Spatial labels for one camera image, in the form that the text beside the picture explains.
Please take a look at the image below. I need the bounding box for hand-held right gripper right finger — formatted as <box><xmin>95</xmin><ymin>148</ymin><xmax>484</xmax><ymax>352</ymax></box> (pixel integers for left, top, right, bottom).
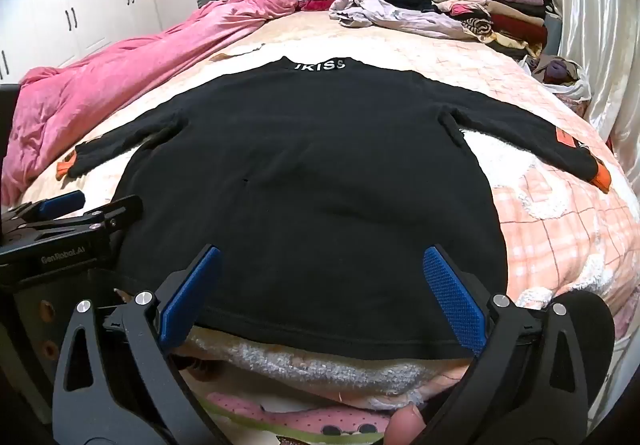
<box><xmin>422</xmin><ymin>245</ymin><xmax>588</xmax><ymax>445</ymax></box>

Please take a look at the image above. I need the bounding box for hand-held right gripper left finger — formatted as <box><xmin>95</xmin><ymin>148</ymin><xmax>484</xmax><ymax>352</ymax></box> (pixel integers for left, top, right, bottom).
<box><xmin>52</xmin><ymin>245</ymin><xmax>223</xmax><ymax>445</ymax></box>

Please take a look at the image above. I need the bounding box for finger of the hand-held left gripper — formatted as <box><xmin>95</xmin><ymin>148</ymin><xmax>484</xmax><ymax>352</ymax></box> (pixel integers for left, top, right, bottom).
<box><xmin>0</xmin><ymin>190</ymin><xmax>86</xmax><ymax>223</ymax></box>
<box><xmin>47</xmin><ymin>195</ymin><xmax>144</xmax><ymax>246</ymax></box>

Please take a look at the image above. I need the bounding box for black sweater with orange cuffs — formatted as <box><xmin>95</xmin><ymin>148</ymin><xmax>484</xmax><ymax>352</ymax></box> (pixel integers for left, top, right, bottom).
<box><xmin>67</xmin><ymin>56</ymin><xmax>612</xmax><ymax>360</ymax></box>

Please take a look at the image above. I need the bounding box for white bag of clothes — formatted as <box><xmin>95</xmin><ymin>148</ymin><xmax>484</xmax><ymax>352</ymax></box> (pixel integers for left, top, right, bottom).
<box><xmin>520</xmin><ymin>56</ymin><xmax>593</xmax><ymax>118</ymax></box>

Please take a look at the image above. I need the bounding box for stack of folded clothes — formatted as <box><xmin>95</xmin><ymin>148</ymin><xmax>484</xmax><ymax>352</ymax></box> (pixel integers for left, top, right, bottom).
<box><xmin>425</xmin><ymin>0</ymin><xmax>563</xmax><ymax>61</ymax></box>

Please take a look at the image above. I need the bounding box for person's right hand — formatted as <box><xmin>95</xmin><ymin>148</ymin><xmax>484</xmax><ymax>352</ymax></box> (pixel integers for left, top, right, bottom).
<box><xmin>384</xmin><ymin>404</ymin><xmax>428</xmax><ymax>445</ymax></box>

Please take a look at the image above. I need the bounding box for peach plaid fleece blanket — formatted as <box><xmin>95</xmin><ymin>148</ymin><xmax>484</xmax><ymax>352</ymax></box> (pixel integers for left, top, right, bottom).
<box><xmin>20</xmin><ymin>40</ymin><xmax>636</xmax><ymax>413</ymax></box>

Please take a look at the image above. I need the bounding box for pink quilt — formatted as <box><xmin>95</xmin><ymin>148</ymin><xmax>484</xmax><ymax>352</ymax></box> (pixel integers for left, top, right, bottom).
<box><xmin>0</xmin><ymin>0</ymin><xmax>301</xmax><ymax>206</ymax></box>

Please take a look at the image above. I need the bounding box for pink printed clothing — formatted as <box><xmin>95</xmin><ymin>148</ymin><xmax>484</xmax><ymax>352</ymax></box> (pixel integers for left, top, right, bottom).
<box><xmin>202</xmin><ymin>392</ymin><xmax>396</xmax><ymax>445</ymax></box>

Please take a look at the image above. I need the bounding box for crumpled lilac garment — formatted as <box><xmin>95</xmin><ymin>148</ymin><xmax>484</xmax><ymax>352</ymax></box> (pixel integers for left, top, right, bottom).
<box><xmin>328</xmin><ymin>0</ymin><xmax>481</xmax><ymax>40</ymax></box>

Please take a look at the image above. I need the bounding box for black folded garment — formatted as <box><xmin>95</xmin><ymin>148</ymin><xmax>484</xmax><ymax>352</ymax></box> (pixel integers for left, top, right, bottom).
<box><xmin>385</xmin><ymin>0</ymin><xmax>441</xmax><ymax>13</ymax></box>

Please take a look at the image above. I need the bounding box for white satin curtain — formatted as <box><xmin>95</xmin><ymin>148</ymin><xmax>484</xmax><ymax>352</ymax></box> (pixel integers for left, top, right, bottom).
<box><xmin>542</xmin><ymin>0</ymin><xmax>640</xmax><ymax>171</ymax></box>

